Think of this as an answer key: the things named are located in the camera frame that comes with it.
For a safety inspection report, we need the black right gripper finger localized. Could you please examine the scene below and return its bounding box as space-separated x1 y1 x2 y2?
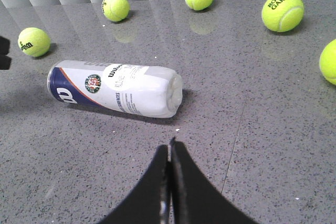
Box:
170 138 256 223
100 145 171 223

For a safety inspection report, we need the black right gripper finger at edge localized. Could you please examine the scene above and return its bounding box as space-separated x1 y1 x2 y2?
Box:
0 36 12 70

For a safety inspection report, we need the white blue tennis ball can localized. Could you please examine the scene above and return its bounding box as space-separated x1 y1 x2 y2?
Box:
47 60 183 118

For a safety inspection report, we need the far-left yellow tennis ball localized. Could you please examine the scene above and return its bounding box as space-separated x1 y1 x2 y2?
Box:
17 27 51 57

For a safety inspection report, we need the yellow Wilson tennis ball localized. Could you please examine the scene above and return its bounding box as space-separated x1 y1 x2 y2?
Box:
101 0 130 22

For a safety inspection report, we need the far-right yellow tennis ball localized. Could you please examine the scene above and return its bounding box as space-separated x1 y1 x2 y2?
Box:
319 39 336 85

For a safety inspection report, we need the Roland Garros yellow tennis ball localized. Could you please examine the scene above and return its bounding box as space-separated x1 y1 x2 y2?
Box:
261 0 305 33

